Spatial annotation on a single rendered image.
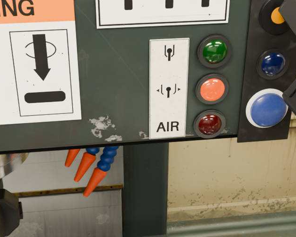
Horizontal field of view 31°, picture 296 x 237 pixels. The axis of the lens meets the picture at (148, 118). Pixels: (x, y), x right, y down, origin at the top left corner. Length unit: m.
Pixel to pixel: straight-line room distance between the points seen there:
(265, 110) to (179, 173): 1.32
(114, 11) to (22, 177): 0.87
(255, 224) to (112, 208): 0.74
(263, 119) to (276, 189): 1.46
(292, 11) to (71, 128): 0.19
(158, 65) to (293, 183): 1.53
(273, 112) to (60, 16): 0.19
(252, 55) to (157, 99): 0.08
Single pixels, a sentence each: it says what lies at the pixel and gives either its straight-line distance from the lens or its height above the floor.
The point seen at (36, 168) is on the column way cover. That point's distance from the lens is 1.21.
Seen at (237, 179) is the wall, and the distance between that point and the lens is 1.82.
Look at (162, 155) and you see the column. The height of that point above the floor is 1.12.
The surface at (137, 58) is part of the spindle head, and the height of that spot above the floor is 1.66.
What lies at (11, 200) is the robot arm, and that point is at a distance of 0.66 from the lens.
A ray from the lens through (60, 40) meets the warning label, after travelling 0.39.
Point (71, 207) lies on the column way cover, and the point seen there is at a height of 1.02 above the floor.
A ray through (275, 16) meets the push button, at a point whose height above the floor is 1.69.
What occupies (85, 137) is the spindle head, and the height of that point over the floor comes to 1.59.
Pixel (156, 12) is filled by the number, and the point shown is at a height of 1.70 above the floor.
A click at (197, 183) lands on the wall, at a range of 1.79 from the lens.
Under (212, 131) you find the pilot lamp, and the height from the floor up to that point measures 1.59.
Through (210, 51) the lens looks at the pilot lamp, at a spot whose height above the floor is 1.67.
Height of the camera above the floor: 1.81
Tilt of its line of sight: 29 degrees down
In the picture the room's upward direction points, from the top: straight up
